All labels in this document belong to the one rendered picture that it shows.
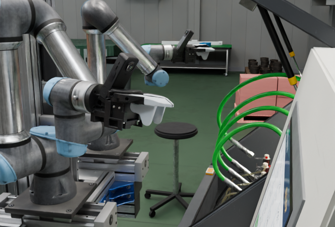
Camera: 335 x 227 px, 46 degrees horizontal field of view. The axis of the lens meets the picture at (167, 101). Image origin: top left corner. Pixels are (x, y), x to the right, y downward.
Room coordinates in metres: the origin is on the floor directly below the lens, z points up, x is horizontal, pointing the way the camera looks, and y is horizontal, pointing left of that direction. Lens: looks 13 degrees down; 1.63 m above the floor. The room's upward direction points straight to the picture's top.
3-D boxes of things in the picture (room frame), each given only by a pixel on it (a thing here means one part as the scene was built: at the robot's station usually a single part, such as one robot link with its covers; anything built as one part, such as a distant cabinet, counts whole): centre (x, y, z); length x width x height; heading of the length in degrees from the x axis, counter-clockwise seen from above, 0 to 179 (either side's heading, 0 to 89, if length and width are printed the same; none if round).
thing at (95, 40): (1.82, 0.33, 1.41); 0.15 x 0.12 x 0.55; 16
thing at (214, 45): (10.32, -0.48, 0.43); 2.39 x 0.95 x 0.86; 80
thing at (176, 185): (3.11, -0.07, 0.35); 0.58 x 0.56 x 0.70; 81
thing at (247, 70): (9.77, -2.43, 0.24); 1.35 x 0.93 x 0.48; 170
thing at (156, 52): (1.89, 0.08, 1.43); 0.11 x 0.08 x 0.09; 106
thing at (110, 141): (1.69, 0.29, 1.09); 0.15 x 0.15 x 0.10
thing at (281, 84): (5.93, -1.63, 0.34); 1.17 x 0.83 x 0.68; 79
